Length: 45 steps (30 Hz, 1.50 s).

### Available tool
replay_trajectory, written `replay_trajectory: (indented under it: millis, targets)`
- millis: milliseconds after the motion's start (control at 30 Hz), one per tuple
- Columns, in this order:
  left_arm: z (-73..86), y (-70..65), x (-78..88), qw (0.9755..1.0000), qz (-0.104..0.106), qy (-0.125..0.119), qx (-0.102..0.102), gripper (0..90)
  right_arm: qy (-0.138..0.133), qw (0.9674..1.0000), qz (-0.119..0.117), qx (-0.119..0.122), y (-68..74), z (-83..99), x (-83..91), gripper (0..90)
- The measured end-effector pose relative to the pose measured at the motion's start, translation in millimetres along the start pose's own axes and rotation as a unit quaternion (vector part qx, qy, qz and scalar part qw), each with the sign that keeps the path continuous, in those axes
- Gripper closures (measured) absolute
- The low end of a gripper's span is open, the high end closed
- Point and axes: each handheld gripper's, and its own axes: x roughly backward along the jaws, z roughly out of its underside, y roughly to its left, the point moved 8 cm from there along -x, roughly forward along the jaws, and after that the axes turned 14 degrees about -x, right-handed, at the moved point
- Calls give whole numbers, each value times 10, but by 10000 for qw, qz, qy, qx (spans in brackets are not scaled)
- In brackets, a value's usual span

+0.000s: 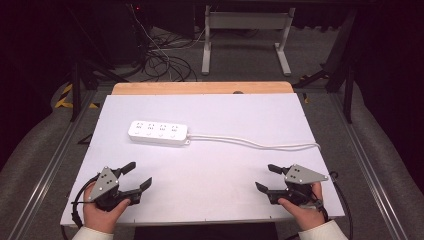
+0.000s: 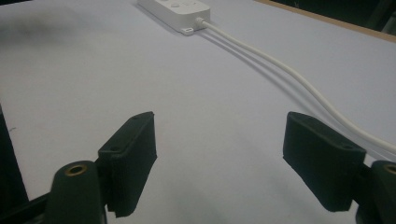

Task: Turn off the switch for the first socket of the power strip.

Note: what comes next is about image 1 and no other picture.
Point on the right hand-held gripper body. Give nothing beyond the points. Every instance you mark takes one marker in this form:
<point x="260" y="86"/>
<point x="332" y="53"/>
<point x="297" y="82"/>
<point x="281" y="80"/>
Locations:
<point x="301" y="176"/>

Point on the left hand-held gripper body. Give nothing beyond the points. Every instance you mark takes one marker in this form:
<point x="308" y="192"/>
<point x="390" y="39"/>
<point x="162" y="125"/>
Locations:
<point x="105" y="184"/>

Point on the person's left hand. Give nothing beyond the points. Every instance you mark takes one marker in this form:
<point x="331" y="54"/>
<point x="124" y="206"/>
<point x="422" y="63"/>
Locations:
<point x="100" y="215"/>

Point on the person's right hand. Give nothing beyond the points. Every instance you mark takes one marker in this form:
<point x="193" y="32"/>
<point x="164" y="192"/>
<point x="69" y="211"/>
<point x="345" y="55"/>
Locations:
<point x="305" y="215"/>

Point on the white power strip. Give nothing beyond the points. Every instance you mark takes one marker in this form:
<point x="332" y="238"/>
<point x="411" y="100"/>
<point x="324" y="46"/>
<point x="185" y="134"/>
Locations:
<point x="158" y="132"/>

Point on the white table board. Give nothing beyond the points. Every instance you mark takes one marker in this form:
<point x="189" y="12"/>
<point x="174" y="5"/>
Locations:
<point x="216" y="173"/>

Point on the yellow black hazard tape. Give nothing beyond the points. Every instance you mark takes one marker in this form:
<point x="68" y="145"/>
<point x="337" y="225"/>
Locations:
<point x="63" y="104"/>

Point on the black metal stand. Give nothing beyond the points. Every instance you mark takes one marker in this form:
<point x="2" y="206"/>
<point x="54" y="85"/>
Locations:
<point x="76" y="93"/>
<point x="348" y="93"/>

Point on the wooden table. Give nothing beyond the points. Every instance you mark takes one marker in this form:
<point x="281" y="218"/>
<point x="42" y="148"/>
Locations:
<point x="203" y="88"/>

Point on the black box with red light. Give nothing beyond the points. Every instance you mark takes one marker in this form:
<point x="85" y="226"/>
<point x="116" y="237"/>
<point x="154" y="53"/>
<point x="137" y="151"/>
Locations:
<point x="133" y="30"/>

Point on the aluminium floor rail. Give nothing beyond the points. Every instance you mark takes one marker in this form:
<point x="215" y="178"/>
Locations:
<point x="366" y="170"/>
<point x="50" y="170"/>

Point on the white metal desk frame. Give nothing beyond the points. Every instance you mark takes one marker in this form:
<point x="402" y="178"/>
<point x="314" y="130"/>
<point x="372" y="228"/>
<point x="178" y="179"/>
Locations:
<point x="246" y="21"/>

